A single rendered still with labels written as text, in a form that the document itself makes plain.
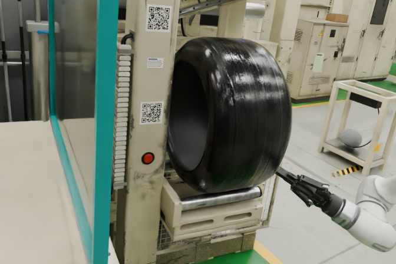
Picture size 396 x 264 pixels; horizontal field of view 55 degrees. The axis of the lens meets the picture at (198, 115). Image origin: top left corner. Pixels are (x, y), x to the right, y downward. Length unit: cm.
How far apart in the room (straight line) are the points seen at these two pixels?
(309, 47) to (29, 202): 539
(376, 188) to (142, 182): 81
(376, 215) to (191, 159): 70
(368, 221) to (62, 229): 103
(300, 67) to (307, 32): 52
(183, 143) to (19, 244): 110
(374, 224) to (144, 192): 76
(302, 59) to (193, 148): 439
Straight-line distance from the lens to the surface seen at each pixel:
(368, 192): 149
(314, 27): 583
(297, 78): 592
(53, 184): 72
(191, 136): 163
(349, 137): 424
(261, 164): 124
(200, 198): 134
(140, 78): 115
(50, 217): 64
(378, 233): 141
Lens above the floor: 163
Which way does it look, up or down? 20 degrees down
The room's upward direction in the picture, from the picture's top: 7 degrees clockwise
